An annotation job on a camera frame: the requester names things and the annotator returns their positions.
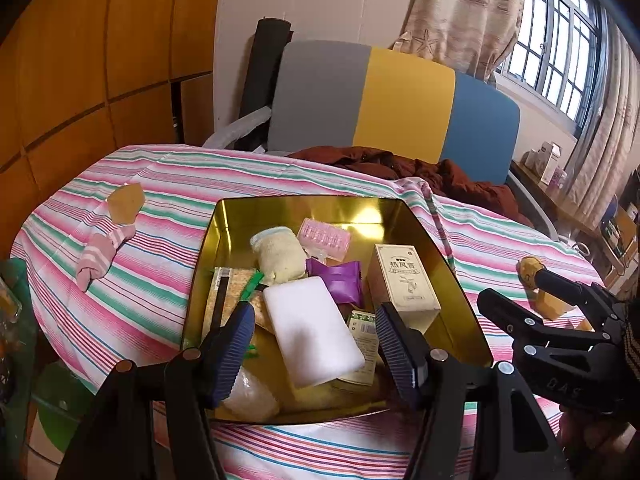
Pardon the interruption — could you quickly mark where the white sponge block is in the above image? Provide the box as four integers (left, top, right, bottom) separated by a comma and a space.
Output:
262, 276, 366, 389

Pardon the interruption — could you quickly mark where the beige patterned curtain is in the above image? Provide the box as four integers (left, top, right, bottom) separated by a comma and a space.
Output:
390, 0, 526, 81

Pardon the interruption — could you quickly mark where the green edged cracker packet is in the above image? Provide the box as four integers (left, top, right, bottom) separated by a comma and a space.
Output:
202, 266, 276, 351

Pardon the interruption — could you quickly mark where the purple snack packet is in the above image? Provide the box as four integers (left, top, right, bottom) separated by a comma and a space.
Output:
305, 257, 365, 307

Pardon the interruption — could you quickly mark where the person's right hand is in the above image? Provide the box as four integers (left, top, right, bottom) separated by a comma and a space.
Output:
557, 402, 636, 467

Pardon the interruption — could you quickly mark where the barred window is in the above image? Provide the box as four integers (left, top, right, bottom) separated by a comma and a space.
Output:
500, 0, 608, 136

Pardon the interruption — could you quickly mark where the green plastic stool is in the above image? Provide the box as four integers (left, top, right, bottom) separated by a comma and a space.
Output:
32, 360, 98, 453

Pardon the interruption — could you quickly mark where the green white small box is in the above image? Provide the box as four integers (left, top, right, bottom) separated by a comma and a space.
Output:
335, 310, 379, 388

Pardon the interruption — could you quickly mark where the cream towel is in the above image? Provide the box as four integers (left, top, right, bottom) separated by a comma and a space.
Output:
250, 226, 308, 286

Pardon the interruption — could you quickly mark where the black rolled mat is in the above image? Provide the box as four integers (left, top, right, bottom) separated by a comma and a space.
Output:
237, 18, 295, 151

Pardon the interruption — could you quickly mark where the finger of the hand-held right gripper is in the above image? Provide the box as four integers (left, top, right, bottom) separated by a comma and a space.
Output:
476, 287, 598, 352
535, 266, 627, 322

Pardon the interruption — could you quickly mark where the wooden wardrobe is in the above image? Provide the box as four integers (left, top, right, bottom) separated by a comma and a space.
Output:
0, 0, 226, 261

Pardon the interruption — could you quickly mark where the white carton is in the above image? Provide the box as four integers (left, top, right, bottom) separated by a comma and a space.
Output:
539, 142, 564, 184

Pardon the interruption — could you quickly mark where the beige side curtain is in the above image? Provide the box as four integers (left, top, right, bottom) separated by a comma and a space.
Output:
570, 25, 640, 231

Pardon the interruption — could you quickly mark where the gold tin box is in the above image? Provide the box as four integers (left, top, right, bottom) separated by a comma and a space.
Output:
181, 197, 493, 426

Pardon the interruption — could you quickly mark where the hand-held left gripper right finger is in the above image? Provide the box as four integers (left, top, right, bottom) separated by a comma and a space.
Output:
374, 301, 571, 480

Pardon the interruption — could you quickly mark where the beige cardboard box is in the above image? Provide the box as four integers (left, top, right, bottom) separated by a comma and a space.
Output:
367, 243, 442, 333

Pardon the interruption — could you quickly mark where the pink plastic hair roller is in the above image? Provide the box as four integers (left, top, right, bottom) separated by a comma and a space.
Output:
297, 217, 353, 262

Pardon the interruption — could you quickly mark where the maroon cloth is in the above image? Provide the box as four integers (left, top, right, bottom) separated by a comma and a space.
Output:
287, 146, 533, 226

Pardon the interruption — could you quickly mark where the white soft packet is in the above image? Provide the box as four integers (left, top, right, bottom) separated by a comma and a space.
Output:
222, 365, 281, 422

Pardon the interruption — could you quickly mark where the pink striped tan sock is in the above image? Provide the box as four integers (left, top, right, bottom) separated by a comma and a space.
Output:
76, 185, 146, 292

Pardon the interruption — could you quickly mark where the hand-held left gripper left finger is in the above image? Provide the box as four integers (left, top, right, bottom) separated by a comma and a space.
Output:
55, 301, 257, 480

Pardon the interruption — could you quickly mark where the wooden desk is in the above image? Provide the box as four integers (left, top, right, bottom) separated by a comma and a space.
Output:
510, 160, 640, 281

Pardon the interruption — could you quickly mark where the grey yellow blue chair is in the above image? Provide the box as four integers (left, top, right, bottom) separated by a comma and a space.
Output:
202, 40, 561, 241

